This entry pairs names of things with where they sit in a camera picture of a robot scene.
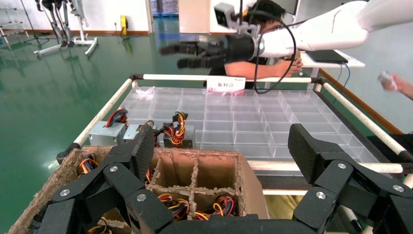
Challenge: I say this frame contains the brown cardboard divider box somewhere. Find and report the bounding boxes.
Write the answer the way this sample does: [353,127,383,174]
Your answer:
[8,145,270,234]

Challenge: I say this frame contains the yellow post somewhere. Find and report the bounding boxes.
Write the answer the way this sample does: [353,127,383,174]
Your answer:
[120,15,129,37]

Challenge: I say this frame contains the white desk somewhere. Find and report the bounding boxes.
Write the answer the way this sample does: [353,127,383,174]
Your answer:
[300,50,366,88]

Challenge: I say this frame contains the bare forearm of seated person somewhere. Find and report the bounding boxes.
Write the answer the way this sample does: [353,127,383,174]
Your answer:
[224,59,284,80]

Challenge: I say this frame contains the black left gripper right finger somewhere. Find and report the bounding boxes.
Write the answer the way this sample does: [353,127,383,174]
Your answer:
[287,123,413,234]

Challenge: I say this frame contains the white floor stand frame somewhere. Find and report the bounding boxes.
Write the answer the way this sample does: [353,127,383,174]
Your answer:
[32,0,99,59]

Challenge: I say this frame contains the white label sign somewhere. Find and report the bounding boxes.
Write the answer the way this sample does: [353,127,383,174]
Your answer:
[206,76,246,96]

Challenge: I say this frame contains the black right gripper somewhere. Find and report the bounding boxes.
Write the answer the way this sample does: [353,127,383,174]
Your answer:
[160,34,259,69]

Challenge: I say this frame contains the crumpled clear plastic bag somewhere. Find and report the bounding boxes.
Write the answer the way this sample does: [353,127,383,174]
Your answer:
[133,87,156,101]

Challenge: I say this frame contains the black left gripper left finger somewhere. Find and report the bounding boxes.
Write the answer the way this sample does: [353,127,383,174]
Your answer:
[37,124,175,234]

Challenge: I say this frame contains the black laptop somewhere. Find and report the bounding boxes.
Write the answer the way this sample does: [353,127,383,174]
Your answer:
[305,49,349,64]

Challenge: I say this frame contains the clear plastic divider tray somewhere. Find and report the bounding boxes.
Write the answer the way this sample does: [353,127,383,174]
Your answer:
[119,85,380,164]

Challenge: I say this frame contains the hand holding small object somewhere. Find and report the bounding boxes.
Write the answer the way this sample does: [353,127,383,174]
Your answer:
[386,75,408,94]

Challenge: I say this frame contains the clasped hand of seated person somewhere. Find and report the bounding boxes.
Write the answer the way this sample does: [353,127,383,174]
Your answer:
[279,51,304,77]

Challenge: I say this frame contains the blue cable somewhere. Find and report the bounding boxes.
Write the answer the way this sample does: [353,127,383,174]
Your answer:
[338,63,352,94]

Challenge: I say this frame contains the person in black shirt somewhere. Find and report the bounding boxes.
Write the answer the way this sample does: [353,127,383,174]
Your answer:
[203,0,300,89]

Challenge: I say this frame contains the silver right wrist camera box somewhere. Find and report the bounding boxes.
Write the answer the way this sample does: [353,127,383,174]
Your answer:
[214,2,238,28]

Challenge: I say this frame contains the white pipe cart frame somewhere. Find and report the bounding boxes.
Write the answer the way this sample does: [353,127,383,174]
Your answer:
[56,73,413,234]

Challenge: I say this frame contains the thin white metal rack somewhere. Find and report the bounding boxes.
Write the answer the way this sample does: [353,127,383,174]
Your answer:
[0,6,30,44]

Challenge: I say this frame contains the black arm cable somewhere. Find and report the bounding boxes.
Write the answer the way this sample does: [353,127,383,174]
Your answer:
[253,19,298,95]

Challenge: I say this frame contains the small grey white object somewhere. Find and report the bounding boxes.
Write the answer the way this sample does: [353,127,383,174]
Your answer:
[378,71,398,92]

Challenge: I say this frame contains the yellow cloth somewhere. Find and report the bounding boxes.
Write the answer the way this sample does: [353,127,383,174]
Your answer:
[267,194,309,221]

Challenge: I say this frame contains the beige door panel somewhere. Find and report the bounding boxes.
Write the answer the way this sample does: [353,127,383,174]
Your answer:
[178,0,210,35]

